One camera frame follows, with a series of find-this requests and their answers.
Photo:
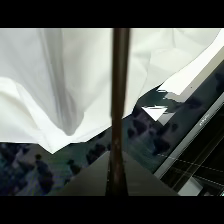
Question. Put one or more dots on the white shirt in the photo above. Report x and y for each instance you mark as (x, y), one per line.
(33, 83)

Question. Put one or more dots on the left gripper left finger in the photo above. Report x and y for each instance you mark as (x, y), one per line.
(90, 181)

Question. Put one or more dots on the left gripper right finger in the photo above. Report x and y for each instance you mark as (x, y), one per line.
(146, 183)

